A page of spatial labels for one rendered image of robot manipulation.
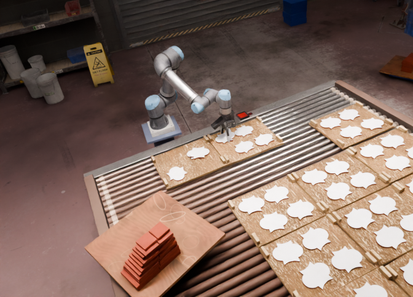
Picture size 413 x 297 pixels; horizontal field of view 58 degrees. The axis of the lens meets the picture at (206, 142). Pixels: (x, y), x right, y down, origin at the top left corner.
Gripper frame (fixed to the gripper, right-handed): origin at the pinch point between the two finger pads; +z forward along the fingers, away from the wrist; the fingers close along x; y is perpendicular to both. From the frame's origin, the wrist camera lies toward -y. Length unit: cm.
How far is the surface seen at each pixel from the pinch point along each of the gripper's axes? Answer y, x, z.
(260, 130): 25.2, -4.8, -0.5
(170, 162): -41.4, -3.5, 3.2
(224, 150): -6.2, -11.9, 1.2
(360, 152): 63, -60, -4
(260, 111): 38.8, 18.3, 1.0
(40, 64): -131, 438, 79
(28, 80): -149, 372, 74
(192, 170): -31.5, -18.9, 2.6
